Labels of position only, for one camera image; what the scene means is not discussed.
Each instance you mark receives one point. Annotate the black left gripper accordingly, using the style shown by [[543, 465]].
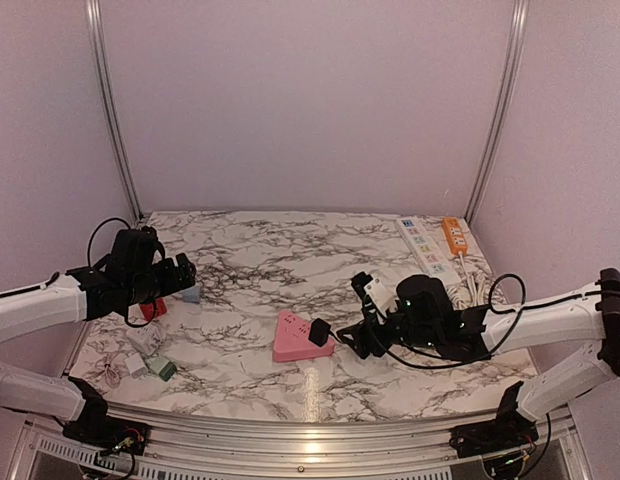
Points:
[[173, 284]]

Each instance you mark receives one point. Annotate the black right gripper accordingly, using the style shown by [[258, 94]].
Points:
[[361, 332]]

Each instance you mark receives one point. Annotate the black power adapter with cable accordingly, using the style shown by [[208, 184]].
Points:
[[321, 332]]

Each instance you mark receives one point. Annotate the pink triangular power strip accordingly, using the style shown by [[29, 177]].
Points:
[[292, 343]]

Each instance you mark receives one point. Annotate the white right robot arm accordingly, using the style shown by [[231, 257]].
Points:
[[590, 314]]

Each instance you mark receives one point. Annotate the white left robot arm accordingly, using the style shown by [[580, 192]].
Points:
[[79, 295]]

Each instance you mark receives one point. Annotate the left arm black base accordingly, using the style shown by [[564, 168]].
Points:
[[96, 427]]

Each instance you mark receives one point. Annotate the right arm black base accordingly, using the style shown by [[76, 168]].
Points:
[[508, 429]]

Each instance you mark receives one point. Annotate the light blue plug adapter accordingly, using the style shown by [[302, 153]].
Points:
[[191, 294]]

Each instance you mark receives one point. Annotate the green plug adapter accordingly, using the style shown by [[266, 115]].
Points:
[[162, 367]]

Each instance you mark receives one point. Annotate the red cube socket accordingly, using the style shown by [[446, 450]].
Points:
[[153, 310]]

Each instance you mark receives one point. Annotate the white cube adapter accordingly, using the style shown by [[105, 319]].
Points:
[[146, 340]]

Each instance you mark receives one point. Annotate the white multicolour power strip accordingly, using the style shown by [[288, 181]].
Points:
[[426, 251]]

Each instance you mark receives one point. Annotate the orange power strip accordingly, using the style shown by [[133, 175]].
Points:
[[454, 236]]

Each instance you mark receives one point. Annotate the aluminium front rail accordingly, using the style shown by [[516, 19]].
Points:
[[196, 447]]

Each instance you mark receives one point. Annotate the right aluminium frame post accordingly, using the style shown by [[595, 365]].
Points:
[[513, 55]]

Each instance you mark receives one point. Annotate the aluminium frame post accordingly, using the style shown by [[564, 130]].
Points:
[[98, 42], [513, 55]]

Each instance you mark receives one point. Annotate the left aluminium frame post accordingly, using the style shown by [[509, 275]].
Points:
[[98, 42]]

